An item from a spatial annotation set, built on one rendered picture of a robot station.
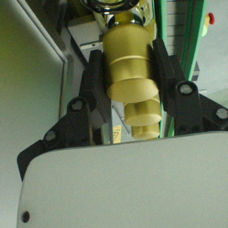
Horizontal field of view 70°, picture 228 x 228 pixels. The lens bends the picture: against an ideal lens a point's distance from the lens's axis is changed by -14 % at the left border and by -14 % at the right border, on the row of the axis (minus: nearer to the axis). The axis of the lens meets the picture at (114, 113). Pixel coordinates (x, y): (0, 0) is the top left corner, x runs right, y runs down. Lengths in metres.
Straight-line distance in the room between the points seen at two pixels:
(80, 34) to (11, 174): 0.37
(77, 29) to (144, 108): 0.34
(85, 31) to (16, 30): 0.26
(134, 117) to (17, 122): 0.12
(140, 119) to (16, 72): 0.14
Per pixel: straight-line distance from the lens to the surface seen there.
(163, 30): 0.36
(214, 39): 0.77
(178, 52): 0.56
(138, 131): 0.21
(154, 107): 0.16
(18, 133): 0.20
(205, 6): 0.34
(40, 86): 0.25
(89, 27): 0.45
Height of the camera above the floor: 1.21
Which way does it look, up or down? 21 degrees down
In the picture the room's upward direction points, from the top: 177 degrees clockwise
